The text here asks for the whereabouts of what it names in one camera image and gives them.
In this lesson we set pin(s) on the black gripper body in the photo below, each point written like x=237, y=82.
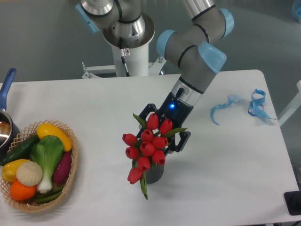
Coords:
x=175, y=110

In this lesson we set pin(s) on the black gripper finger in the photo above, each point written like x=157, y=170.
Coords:
x=173, y=147
x=150, y=108

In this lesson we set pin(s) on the red tulip bouquet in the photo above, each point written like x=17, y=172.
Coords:
x=147, y=149

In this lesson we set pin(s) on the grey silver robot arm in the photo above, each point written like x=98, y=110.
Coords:
x=129, y=31

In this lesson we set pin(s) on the dark grey ribbed vase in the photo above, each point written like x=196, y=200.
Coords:
x=155, y=173

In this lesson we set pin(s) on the light blue torn strip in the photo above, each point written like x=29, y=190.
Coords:
x=232, y=99

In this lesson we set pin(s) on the blue crumpled strip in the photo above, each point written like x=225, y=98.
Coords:
x=256, y=108

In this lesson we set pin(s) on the yellow squash toy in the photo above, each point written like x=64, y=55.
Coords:
x=47, y=129

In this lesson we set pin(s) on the purple sweet potato toy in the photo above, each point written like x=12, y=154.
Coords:
x=62, y=171

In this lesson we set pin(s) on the green bok choy toy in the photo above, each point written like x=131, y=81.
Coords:
x=47, y=154

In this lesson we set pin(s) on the black device at edge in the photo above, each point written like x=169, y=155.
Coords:
x=293, y=202

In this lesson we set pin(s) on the green cucumber toy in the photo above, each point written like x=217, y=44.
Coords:
x=21, y=151

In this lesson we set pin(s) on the cream garlic bun toy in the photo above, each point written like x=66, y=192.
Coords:
x=29, y=173

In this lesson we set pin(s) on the green bean pods toy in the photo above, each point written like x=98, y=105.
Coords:
x=48, y=197

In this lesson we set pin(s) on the woven wicker basket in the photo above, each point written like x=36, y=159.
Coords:
x=28, y=205

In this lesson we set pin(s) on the yellow bell pepper toy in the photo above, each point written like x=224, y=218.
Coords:
x=9, y=170

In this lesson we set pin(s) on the orange fruit toy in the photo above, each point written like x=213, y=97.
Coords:
x=20, y=192

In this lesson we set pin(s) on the blue object top corner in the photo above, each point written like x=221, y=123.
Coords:
x=296, y=9

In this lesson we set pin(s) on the white metal base frame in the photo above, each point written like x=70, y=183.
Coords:
x=108, y=71

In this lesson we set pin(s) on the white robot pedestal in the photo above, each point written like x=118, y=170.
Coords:
x=131, y=61

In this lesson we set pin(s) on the white frame at right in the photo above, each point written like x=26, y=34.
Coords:
x=293, y=105

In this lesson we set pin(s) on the blue handled saucepan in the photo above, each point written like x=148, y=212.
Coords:
x=8, y=130

